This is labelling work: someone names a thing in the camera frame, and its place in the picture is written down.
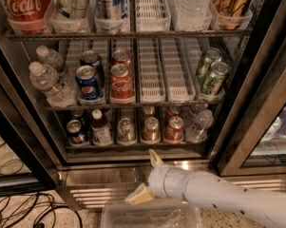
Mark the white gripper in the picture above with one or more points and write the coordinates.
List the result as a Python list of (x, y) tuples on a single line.
[(157, 180)]

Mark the green 7up can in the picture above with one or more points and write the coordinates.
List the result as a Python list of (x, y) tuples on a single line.
[(126, 130)]

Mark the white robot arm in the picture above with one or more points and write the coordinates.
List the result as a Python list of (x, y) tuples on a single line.
[(209, 191)]

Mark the front orange can bottom shelf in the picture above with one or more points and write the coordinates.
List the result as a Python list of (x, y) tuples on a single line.
[(151, 129)]

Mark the orange can shelf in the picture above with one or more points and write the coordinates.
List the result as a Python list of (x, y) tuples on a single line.
[(151, 129), (148, 111)]

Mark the front red can bottom shelf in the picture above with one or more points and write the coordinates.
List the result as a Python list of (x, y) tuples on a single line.
[(174, 129)]

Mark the red can shelf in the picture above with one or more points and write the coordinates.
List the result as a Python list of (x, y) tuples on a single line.
[(173, 111), (174, 129)]

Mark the rear orange can bottom shelf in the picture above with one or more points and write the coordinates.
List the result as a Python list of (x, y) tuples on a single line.
[(148, 111)]

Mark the rear red can bottom shelf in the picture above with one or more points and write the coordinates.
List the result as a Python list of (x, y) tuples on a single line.
[(173, 111)]

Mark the clear water bottle bottom shelf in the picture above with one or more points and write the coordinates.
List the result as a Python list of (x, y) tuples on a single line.
[(197, 131)]

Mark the Pepsi can bottom shelf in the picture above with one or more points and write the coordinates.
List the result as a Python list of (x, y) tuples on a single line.
[(77, 134)]

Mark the pepsi can shelf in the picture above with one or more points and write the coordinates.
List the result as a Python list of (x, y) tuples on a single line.
[(93, 58), (77, 134), (87, 81)]

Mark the front Coca-Cola can middle shelf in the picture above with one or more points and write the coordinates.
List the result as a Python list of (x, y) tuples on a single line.
[(121, 82)]

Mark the coca-cola can shelf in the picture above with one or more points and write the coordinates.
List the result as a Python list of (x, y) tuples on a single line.
[(121, 82), (121, 56)]

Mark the front Pepsi can middle shelf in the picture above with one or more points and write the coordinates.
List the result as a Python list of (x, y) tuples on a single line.
[(87, 81)]

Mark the front green can middle shelf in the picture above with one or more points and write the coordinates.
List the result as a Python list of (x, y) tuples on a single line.
[(214, 78)]

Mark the green can shelf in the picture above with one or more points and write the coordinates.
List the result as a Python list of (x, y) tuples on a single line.
[(208, 57), (214, 78)]

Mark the right glass fridge door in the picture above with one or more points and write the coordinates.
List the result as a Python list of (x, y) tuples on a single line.
[(246, 153)]

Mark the front water bottle middle shelf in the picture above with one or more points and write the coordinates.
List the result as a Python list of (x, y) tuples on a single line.
[(58, 91)]

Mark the rear Coca-Cola can middle shelf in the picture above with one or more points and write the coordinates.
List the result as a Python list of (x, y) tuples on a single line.
[(121, 56)]

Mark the left open fridge door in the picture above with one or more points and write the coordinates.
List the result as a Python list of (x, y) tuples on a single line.
[(25, 167)]

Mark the rear Pepsi can middle shelf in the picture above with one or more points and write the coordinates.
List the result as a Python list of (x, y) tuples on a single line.
[(93, 58)]

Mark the rear green can middle shelf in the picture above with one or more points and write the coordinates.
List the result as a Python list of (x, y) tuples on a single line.
[(208, 57)]

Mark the white can behind glass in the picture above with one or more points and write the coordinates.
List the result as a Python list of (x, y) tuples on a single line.
[(270, 133)]

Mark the rear water bottle middle shelf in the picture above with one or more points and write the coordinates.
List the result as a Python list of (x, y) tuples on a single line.
[(51, 57)]

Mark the white empty tray top shelf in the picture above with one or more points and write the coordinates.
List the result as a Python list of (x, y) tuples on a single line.
[(152, 15)]

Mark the clear plastic bin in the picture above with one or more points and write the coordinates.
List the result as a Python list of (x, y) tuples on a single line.
[(157, 213)]

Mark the small dark juice bottle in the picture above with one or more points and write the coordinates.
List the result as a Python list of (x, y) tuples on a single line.
[(100, 128)]

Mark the white empty tray left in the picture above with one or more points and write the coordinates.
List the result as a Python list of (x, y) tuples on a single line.
[(151, 78)]

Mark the white empty tray right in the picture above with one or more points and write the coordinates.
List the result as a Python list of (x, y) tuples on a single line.
[(178, 80)]

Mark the clear large water bottle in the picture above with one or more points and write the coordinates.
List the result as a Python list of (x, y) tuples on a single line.
[(193, 0)]

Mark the silver blue large bottle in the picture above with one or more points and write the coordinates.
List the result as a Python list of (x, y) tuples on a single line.
[(111, 9)]

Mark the amber tea bottle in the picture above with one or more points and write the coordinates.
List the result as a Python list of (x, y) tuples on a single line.
[(230, 14)]

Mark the green labelled large bottle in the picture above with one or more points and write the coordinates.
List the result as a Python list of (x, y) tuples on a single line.
[(72, 9)]

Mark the large Coca-Cola bottle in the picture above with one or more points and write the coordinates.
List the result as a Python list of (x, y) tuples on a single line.
[(28, 14)]

